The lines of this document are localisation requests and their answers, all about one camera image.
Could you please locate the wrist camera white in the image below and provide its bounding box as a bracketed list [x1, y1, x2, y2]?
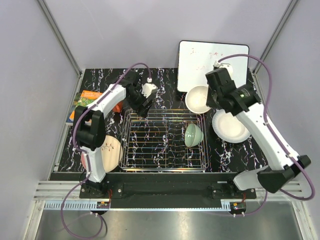
[213, 61, 234, 76]
[141, 77, 158, 98]

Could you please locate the green celadon bowl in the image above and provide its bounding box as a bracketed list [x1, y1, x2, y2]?
[184, 123, 204, 148]

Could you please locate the pink cream branch plate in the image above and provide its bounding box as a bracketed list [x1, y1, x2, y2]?
[80, 135, 124, 174]

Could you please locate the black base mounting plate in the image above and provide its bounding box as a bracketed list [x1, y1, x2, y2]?
[79, 172, 257, 200]

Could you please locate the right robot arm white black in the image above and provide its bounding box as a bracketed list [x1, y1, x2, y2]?
[205, 67, 311, 199]

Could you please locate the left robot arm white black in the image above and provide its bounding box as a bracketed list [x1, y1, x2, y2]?
[72, 75, 158, 198]

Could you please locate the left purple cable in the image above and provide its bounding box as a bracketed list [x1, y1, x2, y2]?
[59, 62, 153, 240]

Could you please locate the orange bowl white inside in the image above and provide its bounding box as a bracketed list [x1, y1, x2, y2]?
[185, 85, 211, 114]

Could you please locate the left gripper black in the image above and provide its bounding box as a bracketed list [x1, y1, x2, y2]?
[126, 86, 154, 118]

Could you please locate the white whiteboard black frame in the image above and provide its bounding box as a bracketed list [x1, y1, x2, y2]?
[177, 40, 250, 92]

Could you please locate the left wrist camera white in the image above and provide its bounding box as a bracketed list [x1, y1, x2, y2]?
[141, 77, 158, 98]

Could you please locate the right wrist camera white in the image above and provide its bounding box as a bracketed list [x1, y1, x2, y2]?
[213, 61, 234, 76]

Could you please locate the orange treehouse book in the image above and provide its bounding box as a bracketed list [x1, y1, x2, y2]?
[65, 90, 103, 126]

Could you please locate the metal wire dish rack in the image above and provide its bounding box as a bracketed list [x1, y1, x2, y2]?
[119, 109, 210, 172]

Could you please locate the orange mug white inside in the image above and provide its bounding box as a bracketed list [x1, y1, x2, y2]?
[112, 101, 123, 113]

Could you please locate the white fluted plate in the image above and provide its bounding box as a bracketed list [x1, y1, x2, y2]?
[212, 109, 251, 144]

